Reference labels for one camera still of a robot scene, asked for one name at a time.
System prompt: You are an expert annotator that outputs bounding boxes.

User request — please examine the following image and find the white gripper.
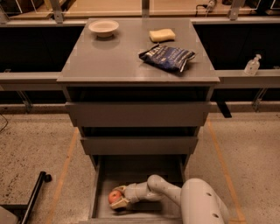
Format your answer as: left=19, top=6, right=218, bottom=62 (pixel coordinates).
left=110, top=184, right=140, bottom=210

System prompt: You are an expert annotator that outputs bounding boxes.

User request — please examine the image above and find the red apple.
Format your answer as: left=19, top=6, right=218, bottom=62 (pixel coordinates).
left=108, top=190, right=123, bottom=204

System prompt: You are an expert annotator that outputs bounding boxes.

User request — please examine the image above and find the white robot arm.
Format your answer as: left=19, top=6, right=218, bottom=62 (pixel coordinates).
left=108, top=174, right=229, bottom=224

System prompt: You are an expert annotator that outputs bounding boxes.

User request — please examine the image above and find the grey open bottom drawer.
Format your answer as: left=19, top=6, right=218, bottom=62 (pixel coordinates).
left=79, top=155, right=186, bottom=224

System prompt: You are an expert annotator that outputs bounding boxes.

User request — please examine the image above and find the grey middle drawer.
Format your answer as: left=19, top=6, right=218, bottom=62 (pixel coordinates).
left=80, top=136, right=198, bottom=155

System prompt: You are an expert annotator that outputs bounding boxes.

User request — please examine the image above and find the grey top drawer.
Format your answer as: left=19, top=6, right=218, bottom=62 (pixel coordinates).
left=66, top=101, right=210, bottom=127

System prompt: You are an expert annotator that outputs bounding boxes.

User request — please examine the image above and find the grey drawer cabinet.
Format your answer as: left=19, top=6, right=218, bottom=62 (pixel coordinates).
left=57, top=17, right=220, bottom=165

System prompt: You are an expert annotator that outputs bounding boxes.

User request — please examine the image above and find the black chair leg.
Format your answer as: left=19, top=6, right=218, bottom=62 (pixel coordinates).
left=0, top=171, right=53, bottom=224

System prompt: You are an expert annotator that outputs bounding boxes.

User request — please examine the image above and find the blue chip bag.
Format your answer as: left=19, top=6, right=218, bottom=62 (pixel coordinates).
left=138, top=44, right=196, bottom=72

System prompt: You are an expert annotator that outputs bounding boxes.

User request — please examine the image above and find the yellow sponge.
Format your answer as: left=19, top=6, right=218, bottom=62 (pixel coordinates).
left=149, top=29, right=176, bottom=43

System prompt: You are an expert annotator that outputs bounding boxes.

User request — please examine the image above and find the white bowl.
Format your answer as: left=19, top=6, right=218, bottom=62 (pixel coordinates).
left=88, top=20, right=119, bottom=38

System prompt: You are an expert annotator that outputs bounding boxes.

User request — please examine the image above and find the clear sanitizer pump bottle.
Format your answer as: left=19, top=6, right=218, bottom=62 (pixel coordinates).
left=244, top=54, right=262, bottom=75

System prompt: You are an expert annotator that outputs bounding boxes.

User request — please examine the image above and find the black cable on floor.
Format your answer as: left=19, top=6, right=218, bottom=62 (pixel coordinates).
left=0, top=113, right=9, bottom=135

